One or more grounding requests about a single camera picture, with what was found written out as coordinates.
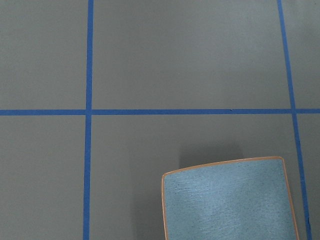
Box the blue square plate orange rim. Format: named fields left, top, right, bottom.
left=161, top=156, right=300, bottom=240

